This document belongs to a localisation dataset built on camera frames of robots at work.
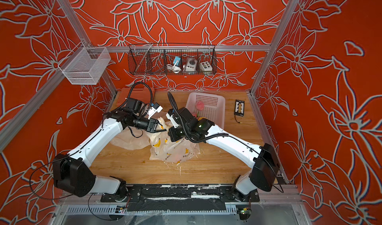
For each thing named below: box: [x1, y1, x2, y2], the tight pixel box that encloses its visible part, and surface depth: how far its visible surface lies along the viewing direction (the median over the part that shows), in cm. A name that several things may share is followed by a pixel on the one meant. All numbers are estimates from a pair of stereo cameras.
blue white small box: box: [173, 56, 182, 66], surface depth 85 cm
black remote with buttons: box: [233, 99, 245, 117], surface depth 109 cm
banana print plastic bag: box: [148, 116, 201, 164], surface depth 72 cm
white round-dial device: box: [185, 57, 198, 72], surface depth 93 cm
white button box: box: [199, 61, 213, 76], surface depth 96 cm
